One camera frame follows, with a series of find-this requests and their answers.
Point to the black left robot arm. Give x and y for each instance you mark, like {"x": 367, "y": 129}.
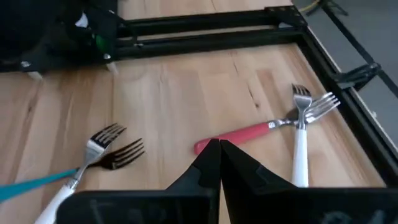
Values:
{"x": 46, "y": 31}

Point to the black table frame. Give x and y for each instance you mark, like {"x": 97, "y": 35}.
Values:
{"x": 217, "y": 43}

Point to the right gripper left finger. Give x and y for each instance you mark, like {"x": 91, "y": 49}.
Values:
{"x": 199, "y": 205}

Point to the black rig stand bracket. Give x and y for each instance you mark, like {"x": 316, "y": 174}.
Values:
{"x": 357, "y": 74}

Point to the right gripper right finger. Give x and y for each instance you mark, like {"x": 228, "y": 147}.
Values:
{"x": 280, "y": 205}

